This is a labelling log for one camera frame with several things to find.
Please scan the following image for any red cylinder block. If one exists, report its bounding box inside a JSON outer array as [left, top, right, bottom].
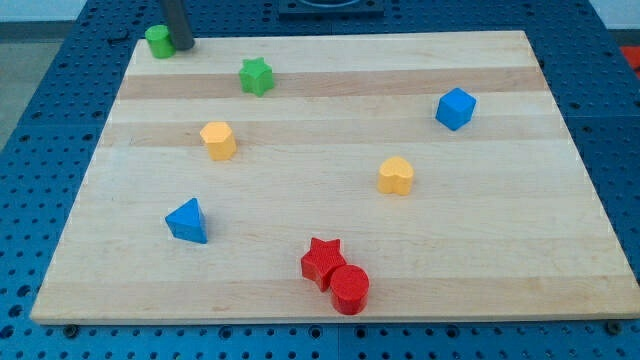
[[330, 264, 370, 315]]

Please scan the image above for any blue cube block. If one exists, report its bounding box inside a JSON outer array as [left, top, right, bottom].
[[435, 88, 477, 131]]

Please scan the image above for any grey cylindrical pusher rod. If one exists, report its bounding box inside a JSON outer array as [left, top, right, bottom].
[[159, 0, 195, 51]]

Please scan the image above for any red star block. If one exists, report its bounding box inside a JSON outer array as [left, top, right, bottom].
[[300, 237, 347, 292]]

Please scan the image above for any yellow heart block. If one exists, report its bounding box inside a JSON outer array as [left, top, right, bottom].
[[377, 156, 414, 196]]

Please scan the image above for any green cylinder block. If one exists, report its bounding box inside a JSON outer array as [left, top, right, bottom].
[[144, 24, 176, 59]]

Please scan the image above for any yellow hexagon block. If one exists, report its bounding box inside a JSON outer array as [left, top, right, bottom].
[[200, 122, 237, 161]]

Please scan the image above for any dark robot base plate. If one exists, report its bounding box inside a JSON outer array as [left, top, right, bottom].
[[278, 0, 385, 20]]

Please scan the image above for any light wooden board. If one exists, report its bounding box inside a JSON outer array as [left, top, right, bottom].
[[31, 31, 639, 325]]

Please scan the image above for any red object at edge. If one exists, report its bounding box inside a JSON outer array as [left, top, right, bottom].
[[620, 45, 640, 77]]

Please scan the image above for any blue triangle block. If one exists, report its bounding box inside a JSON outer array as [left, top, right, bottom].
[[165, 198, 208, 244]]

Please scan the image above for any green star block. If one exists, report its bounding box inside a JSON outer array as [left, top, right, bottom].
[[239, 57, 275, 97]]

